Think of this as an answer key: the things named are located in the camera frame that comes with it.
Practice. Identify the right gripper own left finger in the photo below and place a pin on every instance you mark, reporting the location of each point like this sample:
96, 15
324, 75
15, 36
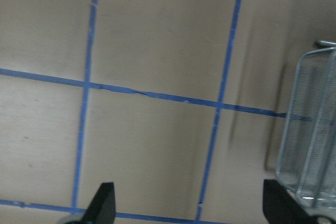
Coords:
101, 210

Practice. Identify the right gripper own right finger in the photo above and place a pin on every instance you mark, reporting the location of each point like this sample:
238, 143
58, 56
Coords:
280, 208

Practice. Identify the silver wire mesh shelf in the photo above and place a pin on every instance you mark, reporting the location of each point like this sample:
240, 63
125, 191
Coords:
306, 162

